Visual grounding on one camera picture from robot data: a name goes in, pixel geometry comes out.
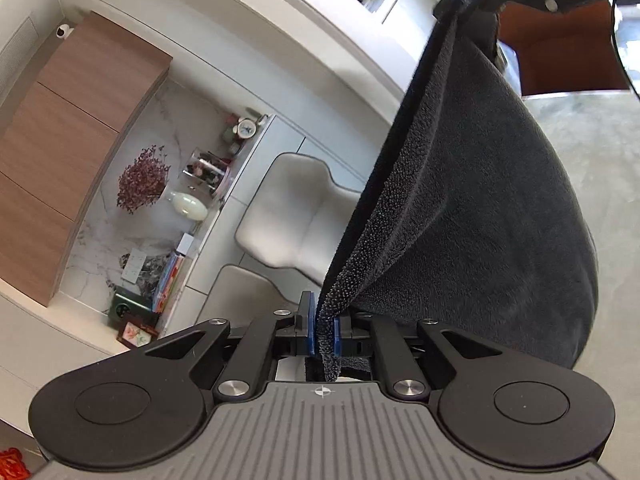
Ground orange brown chair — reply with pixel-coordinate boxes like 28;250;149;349
499;0;629;96

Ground clear cosmetics organizer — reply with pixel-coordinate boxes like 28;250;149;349
182;148;232;196

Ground small alarm clock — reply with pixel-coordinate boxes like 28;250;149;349
233;118;257;141

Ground wooden wall cabinet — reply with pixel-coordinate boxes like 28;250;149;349
1;12;172;306

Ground beige chair near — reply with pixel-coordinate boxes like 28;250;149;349
234;153;360;285

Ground dried red flower bouquet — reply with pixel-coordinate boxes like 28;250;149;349
116;144;170;214

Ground stack of books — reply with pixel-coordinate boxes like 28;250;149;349
152;252;184;313

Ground blue and grey towel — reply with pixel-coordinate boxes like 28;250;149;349
308;6;598;380

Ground white vase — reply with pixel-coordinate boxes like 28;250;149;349
167;191;208;222

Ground framed picture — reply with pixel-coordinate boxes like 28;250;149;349
117;320;158;349

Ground dark green box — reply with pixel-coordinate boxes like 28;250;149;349
107;288;160;327

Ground red hanging decoration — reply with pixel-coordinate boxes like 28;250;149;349
0;448;32;480

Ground white security camera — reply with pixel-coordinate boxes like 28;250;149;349
55;24;75;40

